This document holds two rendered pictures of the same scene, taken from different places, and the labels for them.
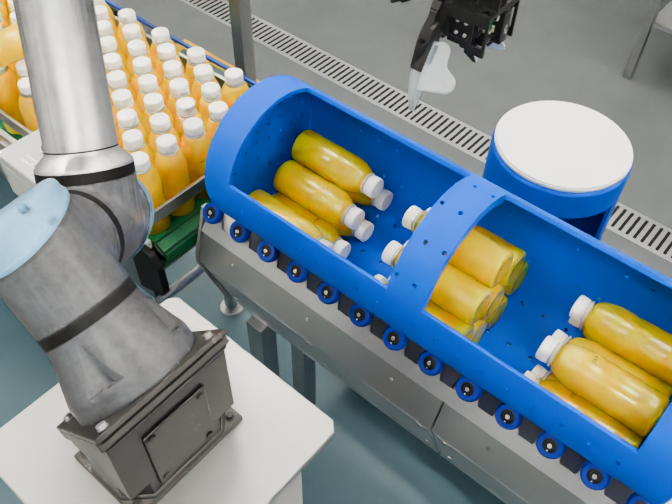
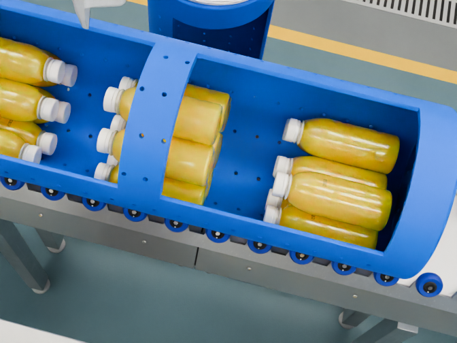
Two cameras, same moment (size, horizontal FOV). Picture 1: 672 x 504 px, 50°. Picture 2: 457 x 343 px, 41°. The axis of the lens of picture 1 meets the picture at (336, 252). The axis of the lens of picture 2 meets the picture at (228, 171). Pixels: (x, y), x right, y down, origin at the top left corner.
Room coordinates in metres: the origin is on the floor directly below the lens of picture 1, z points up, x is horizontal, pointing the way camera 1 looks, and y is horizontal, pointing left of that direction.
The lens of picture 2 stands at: (0.28, -0.01, 1.97)
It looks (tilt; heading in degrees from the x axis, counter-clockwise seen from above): 64 degrees down; 325
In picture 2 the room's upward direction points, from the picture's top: 10 degrees clockwise
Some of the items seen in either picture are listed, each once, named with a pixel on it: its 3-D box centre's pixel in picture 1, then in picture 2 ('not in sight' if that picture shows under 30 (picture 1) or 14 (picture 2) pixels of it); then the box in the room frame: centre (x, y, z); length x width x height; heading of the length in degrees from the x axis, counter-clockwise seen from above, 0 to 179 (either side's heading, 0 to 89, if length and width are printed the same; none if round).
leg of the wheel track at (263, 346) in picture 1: (267, 389); (18, 254); (0.95, 0.17, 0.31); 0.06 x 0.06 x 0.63; 51
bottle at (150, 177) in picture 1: (147, 195); not in sight; (0.99, 0.37, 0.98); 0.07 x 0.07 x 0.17
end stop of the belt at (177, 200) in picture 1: (223, 168); not in sight; (1.10, 0.24, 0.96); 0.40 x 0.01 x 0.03; 141
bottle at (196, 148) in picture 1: (199, 160); not in sight; (1.10, 0.29, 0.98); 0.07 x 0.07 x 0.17
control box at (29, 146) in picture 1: (58, 182); not in sight; (0.95, 0.52, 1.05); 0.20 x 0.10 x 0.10; 51
